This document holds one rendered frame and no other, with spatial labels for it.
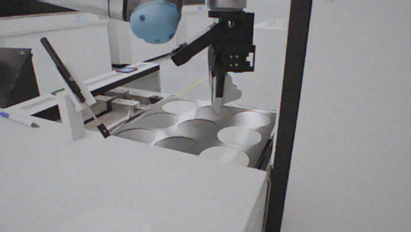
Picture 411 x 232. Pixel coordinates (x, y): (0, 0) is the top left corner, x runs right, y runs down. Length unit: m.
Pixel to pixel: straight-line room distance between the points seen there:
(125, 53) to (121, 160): 4.91
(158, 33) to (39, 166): 0.27
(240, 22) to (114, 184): 0.36
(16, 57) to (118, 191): 0.75
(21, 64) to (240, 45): 0.70
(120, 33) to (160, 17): 4.87
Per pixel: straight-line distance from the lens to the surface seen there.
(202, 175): 0.39
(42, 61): 3.97
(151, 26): 0.45
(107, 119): 0.82
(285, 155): 0.39
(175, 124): 0.70
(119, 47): 5.29
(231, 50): 0.54
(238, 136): 0.64
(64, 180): 0.43
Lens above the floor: 1.19
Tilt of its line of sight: 23 degrees down
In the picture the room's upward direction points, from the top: straight up
